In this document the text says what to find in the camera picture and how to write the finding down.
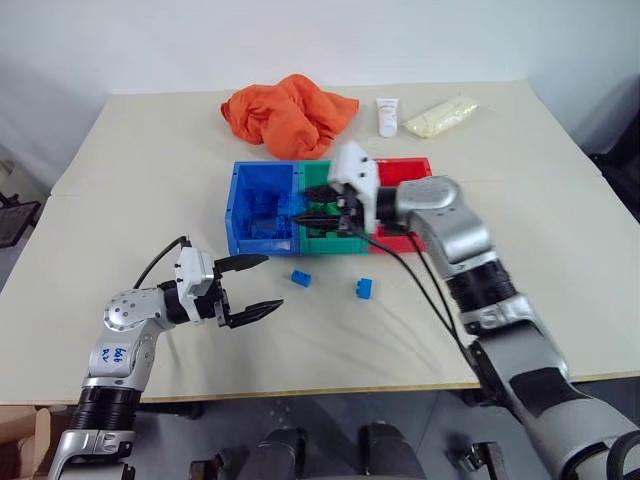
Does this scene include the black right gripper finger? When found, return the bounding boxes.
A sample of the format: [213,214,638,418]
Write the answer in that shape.
[299,184,347,204]
[290,213,347,233]

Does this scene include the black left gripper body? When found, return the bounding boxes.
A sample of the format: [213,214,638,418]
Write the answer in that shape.
[198,259,235,330]

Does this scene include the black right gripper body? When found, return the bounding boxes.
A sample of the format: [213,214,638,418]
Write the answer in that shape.
[329,183,372,237]

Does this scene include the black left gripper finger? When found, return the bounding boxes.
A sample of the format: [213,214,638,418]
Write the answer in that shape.
[227,298,285,331]
[214,253,271,279]

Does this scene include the green plastic bin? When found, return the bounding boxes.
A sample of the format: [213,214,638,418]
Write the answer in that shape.
[298,159,372,257]

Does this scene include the blue plastic bin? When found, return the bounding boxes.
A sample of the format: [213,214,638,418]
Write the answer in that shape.
[223,160,308,258]

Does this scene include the red plastic bin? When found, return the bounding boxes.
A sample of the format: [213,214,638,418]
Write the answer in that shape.
[366,156,434,255]

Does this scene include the crumpled orange cloth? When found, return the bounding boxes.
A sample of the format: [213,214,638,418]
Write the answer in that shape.
[220,73,362,161]

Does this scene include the white cream tube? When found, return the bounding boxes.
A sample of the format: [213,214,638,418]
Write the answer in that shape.
[375,96,403,139]

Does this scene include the clear bag of pale grains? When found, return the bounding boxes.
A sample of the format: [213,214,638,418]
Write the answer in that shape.
[401,94,481,139]

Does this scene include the dark rounded shape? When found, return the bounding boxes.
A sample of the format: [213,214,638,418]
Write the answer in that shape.
[358,421,427,480]
[248,426,309,480]

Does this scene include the black metal stand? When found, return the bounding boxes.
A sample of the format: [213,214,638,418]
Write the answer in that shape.
[0,189,42,252]

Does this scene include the brown cardboard box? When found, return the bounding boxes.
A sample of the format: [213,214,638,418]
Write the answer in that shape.
[0,404,57,477]

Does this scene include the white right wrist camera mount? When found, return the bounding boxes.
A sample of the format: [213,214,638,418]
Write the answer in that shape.
[327,141,384,234]

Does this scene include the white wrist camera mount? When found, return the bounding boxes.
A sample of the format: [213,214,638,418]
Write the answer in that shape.
[327,141,384,234]
[174,247,217,327]

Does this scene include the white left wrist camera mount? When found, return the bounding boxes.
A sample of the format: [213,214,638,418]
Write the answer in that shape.
[174,247,217,327]

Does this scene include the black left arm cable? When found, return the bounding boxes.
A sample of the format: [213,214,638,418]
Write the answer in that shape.
[132,234,194,291]

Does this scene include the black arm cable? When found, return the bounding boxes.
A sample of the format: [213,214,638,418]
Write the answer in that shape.
[349,222,484,381]
[132,234,194,291]

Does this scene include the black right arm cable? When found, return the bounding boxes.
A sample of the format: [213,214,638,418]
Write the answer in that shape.
[349,222,484,381]

